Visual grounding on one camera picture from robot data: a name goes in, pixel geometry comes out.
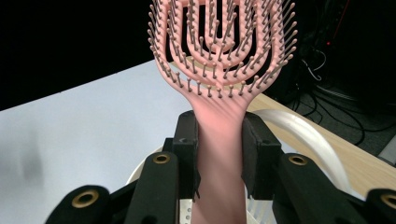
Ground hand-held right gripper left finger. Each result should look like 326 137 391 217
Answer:
171 109 202 202

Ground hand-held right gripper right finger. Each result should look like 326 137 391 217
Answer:
241 111 284 201

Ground white ribbed round container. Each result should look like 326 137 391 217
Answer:
125 107 367 224

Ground pink hairbrush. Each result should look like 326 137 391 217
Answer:
147 0 299 224

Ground black floor cables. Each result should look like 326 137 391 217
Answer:
289 46 396 147

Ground white cable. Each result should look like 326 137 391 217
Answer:
301 49 327 82

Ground red cable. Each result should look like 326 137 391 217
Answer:
325 0 352 47

